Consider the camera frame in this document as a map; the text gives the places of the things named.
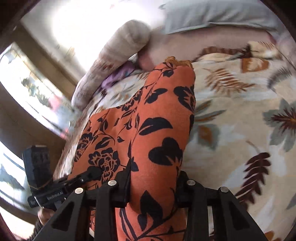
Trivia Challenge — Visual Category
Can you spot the striped bolster roll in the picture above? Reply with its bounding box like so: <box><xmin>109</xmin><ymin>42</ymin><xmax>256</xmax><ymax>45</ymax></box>
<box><xmin>71</xmin><ymin>19</ymin><xmax>152</xmax><ymax>111</ymax></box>

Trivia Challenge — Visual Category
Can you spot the grey pillow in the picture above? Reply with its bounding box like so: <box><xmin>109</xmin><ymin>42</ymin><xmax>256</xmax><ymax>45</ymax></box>
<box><xmin>159</xmin><ymin>0</ymin><xmax>279</xmax><ymax>36</ymax></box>

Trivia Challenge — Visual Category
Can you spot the stained glass wooden door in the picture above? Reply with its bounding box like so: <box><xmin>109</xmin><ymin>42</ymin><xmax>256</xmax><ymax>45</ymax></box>
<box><xmin>0</xmin><ymin>23</ymin><xmax>86</xmax><ymax>219</ymax></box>

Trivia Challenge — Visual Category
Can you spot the person's left hand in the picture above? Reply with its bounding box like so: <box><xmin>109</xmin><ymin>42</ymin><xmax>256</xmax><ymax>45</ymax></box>
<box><xmin>36</xmin><ymin>207</ymin><xmax>56</xmax><ymax>224</ymax></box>

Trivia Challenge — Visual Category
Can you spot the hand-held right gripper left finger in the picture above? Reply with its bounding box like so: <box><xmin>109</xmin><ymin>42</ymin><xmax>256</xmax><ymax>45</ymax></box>
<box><xmin>31</xmin><ymin>160</ymin><xmax>133</xmax><ymax>241</ymax></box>

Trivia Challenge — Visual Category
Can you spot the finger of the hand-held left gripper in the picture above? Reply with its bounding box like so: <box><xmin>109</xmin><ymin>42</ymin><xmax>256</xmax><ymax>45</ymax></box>
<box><xmin>67</xmin><ymin>166</ymin><xmax>102</xmax><ymax>187</ymax></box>

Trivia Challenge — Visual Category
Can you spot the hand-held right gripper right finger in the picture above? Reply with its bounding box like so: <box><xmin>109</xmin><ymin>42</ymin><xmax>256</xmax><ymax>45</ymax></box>
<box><xmin>175</xmin><ymin>170</ymin><xmax>261</xmax><ymax>241</ymax></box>

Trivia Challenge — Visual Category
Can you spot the purple cloth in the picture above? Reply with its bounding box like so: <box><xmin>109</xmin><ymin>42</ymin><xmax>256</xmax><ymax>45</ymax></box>
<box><xmin>99</xmin><ymin>63</ymin><xmax>137</xmax><ymax>90</ymax></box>

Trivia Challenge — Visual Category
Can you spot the leaf printed blanket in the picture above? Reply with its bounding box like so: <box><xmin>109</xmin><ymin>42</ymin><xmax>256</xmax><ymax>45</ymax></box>
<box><xmin>55</xmin><ymin>40</ymin><xmax>296</xmax><ymax>241</ymax></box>

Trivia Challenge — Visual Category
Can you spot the orange floral shirt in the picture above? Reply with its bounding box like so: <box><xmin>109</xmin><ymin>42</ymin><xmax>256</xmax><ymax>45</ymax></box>
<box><xmin>54</xmin><ymin>57</ymin><xmax>197</xmax><ymax>241</ymax></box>

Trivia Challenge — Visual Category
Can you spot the pink bed sheet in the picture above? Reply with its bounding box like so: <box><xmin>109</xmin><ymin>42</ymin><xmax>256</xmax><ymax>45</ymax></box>
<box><xmin>138</xmin><ymin>24</ymin><xmax>278</xmax><ymax>71</ymax></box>

